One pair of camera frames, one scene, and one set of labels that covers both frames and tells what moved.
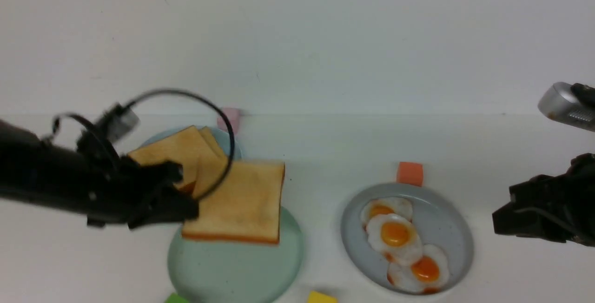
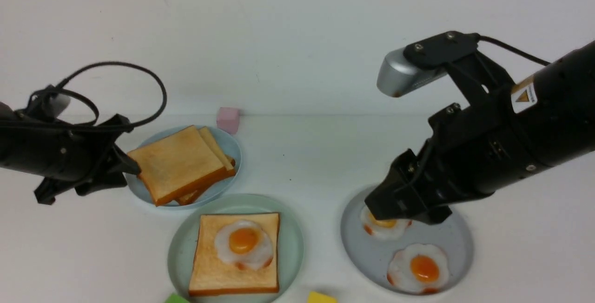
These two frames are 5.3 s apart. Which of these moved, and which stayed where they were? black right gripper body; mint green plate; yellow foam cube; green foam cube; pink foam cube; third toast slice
Moved: black right gripper body
Stayed: yellow foam cube; green foam cube; pink foam cube; mint green plate; third toast slice
